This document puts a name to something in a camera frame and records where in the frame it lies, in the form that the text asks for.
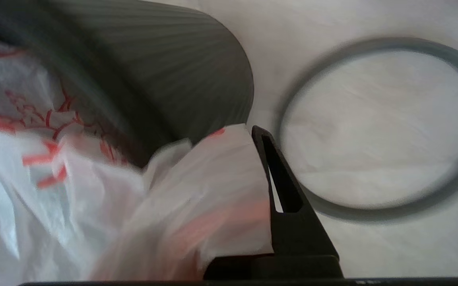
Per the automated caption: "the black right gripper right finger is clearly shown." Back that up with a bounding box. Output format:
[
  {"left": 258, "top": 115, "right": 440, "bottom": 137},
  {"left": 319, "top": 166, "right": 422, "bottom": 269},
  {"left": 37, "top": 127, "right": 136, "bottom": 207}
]
[{"left": 251, "top": 125, "right": 343, "bottom": 278}]

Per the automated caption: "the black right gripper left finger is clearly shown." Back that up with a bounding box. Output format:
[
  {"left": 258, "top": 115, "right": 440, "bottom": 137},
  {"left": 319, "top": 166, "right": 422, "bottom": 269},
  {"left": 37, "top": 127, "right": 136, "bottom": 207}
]
[{"left": 203, "top": 254, "right": 274, "bottom": 279}]

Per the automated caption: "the black bin rim ring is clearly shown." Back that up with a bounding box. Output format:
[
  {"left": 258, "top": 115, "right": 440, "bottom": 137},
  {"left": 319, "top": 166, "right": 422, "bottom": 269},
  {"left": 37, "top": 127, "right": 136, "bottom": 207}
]
[{"left": 276, "top": 37, "right": 458, "bottom": 223}]

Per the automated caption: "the white red-print trash bag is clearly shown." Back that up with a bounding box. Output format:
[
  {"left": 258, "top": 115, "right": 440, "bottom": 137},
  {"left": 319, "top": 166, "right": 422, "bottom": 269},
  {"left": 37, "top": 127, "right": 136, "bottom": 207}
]
[{"left": 0, "top": 35, "right": 274, "bottom": 283}]

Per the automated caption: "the black trash bin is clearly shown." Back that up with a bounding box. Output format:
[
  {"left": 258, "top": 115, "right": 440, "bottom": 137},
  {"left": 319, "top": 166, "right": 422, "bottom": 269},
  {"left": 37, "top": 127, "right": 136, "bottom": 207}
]
[{"left": 0, "top": 0, "right": 255, "bottom": 168}]

